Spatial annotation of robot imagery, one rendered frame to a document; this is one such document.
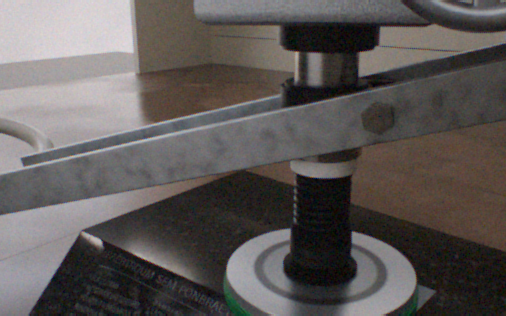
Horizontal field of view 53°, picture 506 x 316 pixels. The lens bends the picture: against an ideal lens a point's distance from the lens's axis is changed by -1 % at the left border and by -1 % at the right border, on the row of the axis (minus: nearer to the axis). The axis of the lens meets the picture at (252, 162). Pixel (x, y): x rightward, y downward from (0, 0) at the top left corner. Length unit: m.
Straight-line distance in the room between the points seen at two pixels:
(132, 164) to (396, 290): 0.31
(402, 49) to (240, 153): 6.81
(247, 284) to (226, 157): 0.14
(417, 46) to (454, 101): 6.72
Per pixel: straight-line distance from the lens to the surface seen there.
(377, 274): 0.60
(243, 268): 0.60
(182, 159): 0.53
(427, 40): 7.12
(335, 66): 0.50
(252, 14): 0.43
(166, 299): 0.65
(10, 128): 1.01
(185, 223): 0.78
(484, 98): 0.47
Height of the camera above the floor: 1.19
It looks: 18 degrees down
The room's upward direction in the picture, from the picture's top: 1 degrees counter-clockwise
